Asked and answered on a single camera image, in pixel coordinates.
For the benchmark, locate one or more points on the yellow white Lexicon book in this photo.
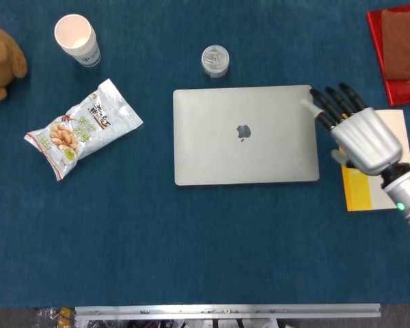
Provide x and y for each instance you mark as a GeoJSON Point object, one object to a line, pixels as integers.
{"type": "Point", "coordinates": [360, 194]}

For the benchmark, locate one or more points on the aluminium frame rail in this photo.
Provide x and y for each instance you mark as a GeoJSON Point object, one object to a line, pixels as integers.
{"type": "Point", "coordinates": [225, 311]}

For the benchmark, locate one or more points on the white peanut snack bag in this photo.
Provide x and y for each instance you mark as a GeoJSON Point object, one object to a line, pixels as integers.
{"type": "Point", "coordinates": [89, 133]}

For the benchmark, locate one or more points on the white paper cup stack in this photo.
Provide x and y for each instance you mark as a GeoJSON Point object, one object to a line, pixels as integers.
{"type": "Point", "coordinates": [73, 32]}

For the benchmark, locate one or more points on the folded brown cloth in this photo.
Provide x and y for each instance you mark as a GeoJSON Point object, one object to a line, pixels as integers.
{"type": "Point", "coordinates": [405, 44]}

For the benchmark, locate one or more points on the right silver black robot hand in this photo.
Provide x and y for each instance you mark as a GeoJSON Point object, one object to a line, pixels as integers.
{"type": "Point", "coordinates": [365, 140]}

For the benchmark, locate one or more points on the small yellow object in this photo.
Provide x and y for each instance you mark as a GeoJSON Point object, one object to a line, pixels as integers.
{"type": "Point", "coordinates": [65, 313]}

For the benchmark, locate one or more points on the blue tablecloth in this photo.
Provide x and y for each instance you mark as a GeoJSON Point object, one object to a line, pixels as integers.
{"type": "Point", "coordinates": [123, 239]}

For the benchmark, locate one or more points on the silver laptop with apple logo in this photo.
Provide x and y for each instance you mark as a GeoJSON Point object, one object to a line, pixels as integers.
{"type": "Point", "coordinates": [218, 153]}

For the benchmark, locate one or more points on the clear round plastic container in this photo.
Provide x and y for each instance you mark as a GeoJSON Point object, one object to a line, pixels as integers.
{"type": "Point", "coordinates": [215, 59]}

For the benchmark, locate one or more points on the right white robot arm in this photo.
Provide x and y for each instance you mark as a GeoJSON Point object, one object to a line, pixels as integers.
{"type": "Point", "coordinates": [408, 194]}

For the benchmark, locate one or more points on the brown plush toy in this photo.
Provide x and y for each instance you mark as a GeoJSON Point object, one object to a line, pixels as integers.
{"type": "Point", "coordinates": [0, 68]}

